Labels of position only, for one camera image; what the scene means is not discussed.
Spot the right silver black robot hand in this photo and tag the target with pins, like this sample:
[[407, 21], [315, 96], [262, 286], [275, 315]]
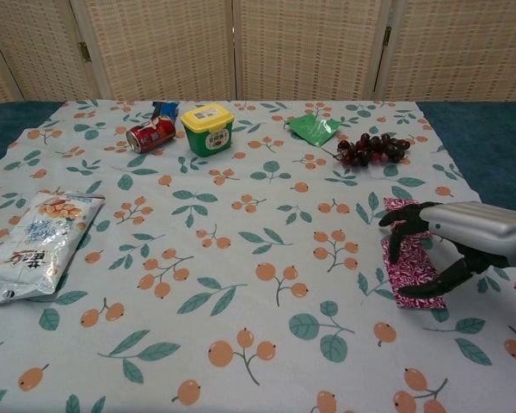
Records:
[[486, 228]]

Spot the dark red grape bunch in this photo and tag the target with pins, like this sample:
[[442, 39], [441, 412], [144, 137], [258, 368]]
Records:
[[372, 148]]

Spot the green foil packet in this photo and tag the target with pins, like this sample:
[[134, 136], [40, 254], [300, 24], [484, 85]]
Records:
[[316, 128]]

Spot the floral leaf print tablecloth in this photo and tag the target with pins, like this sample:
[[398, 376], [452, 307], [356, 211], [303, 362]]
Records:
[[241, 241]]

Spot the woven bamboo folding screen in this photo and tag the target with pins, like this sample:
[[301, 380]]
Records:
[[258, 47]]

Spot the green tub yellow lid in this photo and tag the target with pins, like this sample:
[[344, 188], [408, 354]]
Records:
[[208, 129]]

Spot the blue snack bar wrapper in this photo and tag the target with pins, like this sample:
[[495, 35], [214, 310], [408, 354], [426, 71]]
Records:
[[168, 109]]

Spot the red snack packet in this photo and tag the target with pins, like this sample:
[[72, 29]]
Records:
[[152, 133]]

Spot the white snack bag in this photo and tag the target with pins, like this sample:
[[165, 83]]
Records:
[[38, 245]]

